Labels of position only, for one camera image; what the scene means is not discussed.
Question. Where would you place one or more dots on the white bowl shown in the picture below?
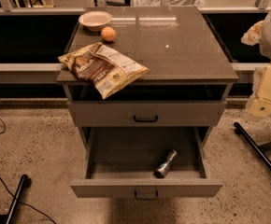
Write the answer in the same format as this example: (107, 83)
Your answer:
(95, 21)

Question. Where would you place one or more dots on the black stand leg left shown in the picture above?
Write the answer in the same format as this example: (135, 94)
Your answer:
(24, 183)

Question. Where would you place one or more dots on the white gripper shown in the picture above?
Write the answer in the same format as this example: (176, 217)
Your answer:
(261, 83)

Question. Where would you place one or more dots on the orange fruit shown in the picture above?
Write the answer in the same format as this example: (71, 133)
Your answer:
(108, 34)

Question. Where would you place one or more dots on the yellow brown chip bag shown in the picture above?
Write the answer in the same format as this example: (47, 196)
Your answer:
(107, 69)

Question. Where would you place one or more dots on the open grey middle drawer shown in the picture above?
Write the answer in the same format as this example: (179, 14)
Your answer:
(120, 163)

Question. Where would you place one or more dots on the closed grey top drawer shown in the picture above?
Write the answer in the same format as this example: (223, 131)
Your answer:
(145, 114)

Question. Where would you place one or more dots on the grey drawer cabinet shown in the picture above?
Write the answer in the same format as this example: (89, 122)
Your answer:
(185, 61)

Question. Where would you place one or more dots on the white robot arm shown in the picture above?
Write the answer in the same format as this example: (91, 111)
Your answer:
(265, 50)

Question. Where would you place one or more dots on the silver redbull can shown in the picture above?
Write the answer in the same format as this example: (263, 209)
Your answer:
(165, 163)

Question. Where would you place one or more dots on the black stand leg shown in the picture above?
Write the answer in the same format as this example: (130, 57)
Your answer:
(260, 150)
(24, 183)

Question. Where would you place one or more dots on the black stand leg right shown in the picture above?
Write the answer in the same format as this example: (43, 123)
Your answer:
(260, 150)

